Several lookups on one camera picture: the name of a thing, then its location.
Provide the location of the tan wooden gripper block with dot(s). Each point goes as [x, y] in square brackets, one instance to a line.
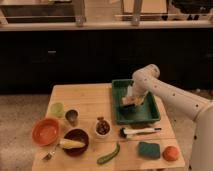
[140, 99]

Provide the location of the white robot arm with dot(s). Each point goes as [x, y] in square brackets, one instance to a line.
[198, 109]

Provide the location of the green plastic tray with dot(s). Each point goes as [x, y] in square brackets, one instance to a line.
[146, 113]

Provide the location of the black and white brush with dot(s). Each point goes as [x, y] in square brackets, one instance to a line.
[125, 132]

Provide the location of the white cup with nuts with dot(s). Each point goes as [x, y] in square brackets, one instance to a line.
[102, 127]

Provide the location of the teal sponge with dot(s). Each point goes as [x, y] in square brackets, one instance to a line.
[149, 150]

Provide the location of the orange fruit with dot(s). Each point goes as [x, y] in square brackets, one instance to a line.
[171, 153]

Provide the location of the metal cup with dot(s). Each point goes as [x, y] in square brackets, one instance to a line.
[72, 117]

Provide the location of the green chili pepper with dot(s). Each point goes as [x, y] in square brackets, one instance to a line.
[106, 158]

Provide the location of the dark brown bowl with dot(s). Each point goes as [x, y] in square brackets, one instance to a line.
[78, 135]

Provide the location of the light green cup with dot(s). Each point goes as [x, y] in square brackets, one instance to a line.
[57, 109]

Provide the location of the yellow corn cob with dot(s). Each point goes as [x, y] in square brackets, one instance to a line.
[68, 144]

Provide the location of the orange bowl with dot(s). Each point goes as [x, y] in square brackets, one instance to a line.
[45, 131]

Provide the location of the metal fork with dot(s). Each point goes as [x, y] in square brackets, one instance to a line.
[50, 154]

